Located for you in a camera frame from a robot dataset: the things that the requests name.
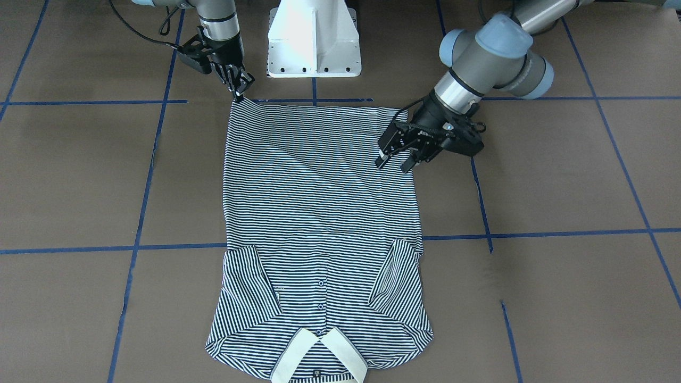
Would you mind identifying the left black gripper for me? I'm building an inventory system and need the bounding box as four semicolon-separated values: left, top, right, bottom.
375;94;486;173

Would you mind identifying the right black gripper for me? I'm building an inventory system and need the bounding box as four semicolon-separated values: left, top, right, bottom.
178;28;255;102

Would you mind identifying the navy white striped polo shirt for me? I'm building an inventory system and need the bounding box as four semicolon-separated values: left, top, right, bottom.
205;99;435;382

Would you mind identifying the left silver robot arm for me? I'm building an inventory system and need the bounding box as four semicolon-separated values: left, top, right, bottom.
375;1;587;173

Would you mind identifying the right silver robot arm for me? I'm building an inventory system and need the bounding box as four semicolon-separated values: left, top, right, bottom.
134;1;254;103

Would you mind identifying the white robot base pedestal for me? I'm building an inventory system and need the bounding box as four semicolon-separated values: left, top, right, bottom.
266;1;362;78

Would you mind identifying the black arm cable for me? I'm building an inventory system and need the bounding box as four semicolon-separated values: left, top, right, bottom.
109;0;184;49

